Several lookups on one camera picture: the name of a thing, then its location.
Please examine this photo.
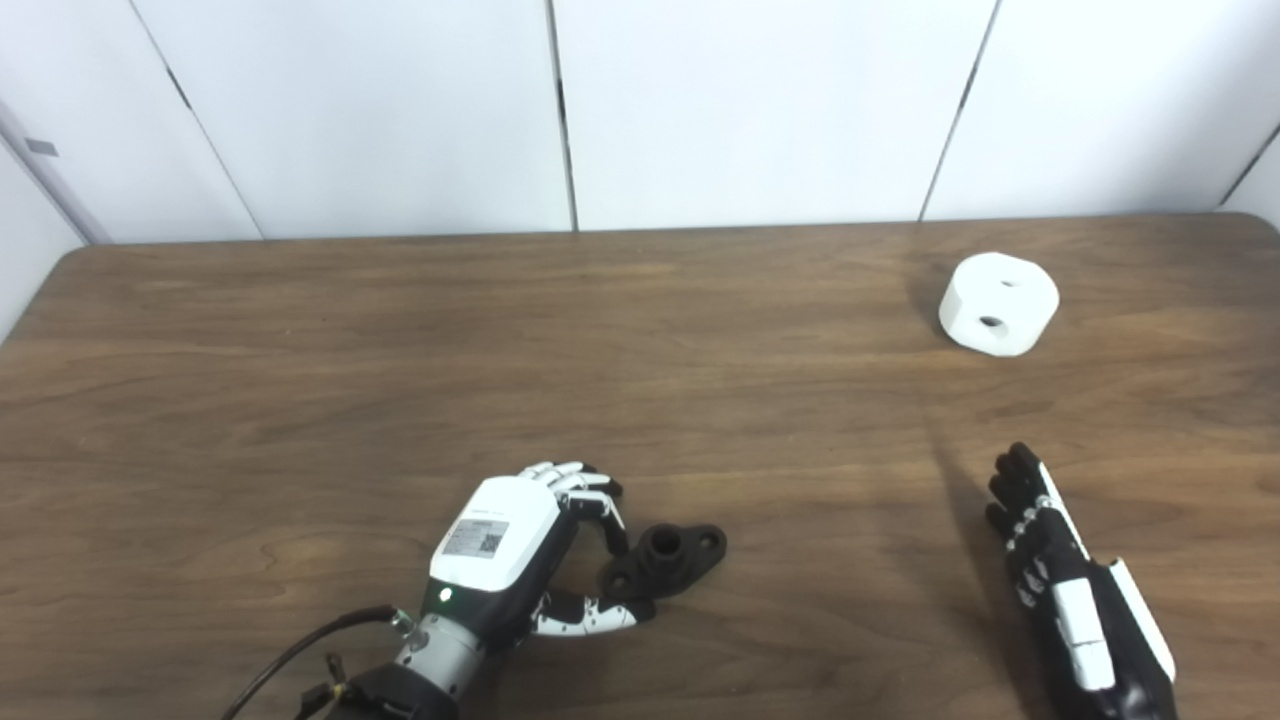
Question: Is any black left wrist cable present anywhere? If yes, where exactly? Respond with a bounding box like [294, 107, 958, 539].
[220, 603, 417, 720]

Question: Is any black and white left hand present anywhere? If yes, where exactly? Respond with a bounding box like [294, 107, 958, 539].
[427, 460, 657, 651]

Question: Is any round white plastic piece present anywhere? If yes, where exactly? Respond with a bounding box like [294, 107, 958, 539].
[938, 252, 1060, 358]

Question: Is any black and white right hand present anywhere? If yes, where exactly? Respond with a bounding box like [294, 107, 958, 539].
[985, 442, 1179, 720]

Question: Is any black plastic holder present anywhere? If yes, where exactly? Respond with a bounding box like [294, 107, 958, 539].
[600, 523, 728, 601]

